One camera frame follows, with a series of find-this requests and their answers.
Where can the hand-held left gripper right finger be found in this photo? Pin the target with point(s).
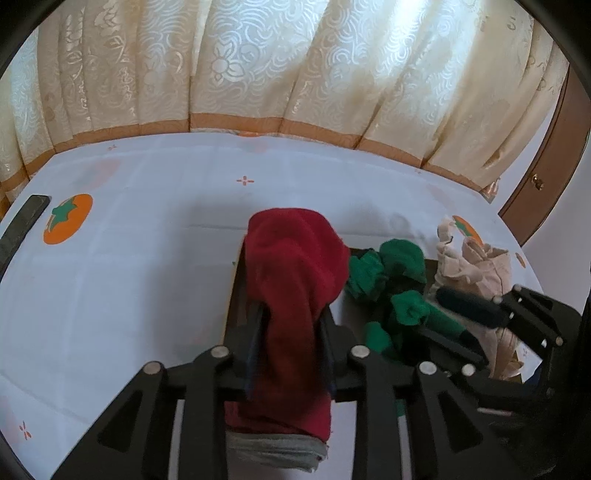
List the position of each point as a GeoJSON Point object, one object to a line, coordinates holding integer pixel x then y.
{"type": "Point", "coordinates": [334, 360]}

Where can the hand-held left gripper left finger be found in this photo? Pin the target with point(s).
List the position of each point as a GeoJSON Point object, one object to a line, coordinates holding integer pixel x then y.
{"type": "Point", "coordinates": [242, 350]}

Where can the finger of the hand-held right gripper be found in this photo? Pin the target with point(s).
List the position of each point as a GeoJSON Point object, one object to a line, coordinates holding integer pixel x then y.
{"type": "Point", "coordinates": [471, 307]}
{"type": "Point", "coordinates": [461, 353]}

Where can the beige lace garment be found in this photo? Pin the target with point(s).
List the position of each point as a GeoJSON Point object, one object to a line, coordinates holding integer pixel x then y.
{"type": "Point", "coordinates": [475, 267]}

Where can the shallow cream box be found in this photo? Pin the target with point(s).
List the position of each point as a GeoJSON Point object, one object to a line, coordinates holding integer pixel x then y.
{"type": "Point", "coordinates": [235, 300]}

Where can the green garment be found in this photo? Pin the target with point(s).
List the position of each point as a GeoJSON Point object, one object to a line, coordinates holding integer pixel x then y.
{"type": "Point", "coordinates": [406, 314]}
{"type": "Point", "coordinates": [383, 267]}

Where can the dark red garment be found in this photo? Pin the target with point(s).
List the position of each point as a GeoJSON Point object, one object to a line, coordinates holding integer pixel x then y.
{"type": "Point", "coordinates": [286, 277]}

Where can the grey folded garment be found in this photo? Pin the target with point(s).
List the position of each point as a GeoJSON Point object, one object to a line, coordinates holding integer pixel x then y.
{"type": "Point", "coordinates": [277, 454]}

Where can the brass door knob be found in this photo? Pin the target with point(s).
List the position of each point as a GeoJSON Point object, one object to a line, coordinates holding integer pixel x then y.
{"type": "Point", "coordinates": [537, 181]}

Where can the brown wooden door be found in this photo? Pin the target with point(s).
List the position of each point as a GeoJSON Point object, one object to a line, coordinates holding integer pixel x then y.
{"type": "Point", "coordinates": [554, 175]}

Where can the white tablecloth with orange print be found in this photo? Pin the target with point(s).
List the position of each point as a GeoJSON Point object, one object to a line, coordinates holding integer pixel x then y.
{"type": "Point", "coordinates": [161, 207]}

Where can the cream orange patterned curtain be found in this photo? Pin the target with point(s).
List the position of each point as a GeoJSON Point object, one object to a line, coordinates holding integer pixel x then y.
{"type": "Point", "coordinates": [277, 60]}

